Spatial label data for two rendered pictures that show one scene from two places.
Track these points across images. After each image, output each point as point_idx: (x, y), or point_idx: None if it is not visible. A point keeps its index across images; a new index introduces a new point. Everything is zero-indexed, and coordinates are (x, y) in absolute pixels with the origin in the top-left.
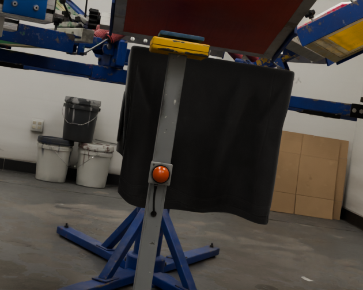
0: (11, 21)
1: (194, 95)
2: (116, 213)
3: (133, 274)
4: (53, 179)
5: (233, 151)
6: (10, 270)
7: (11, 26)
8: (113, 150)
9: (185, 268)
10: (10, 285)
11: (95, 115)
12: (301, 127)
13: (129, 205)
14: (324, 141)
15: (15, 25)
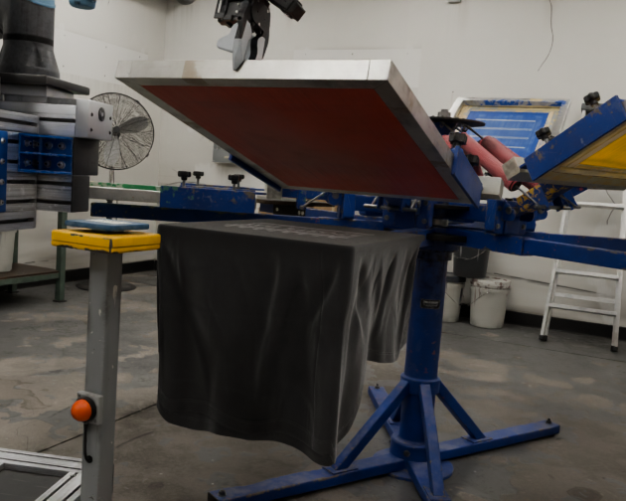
0: (68, 202)
1: (227, 285)
2: (479, 364)
3: (385, 463)
4: (443, 318)
5: (284, 359)
6: (258, 444)
7: (64, 208)
8: (509, 285)
9: (435, 465)
10: (235, 465)
11: None
12: None
13: (510, 352)
14: None
15: (69, 207)
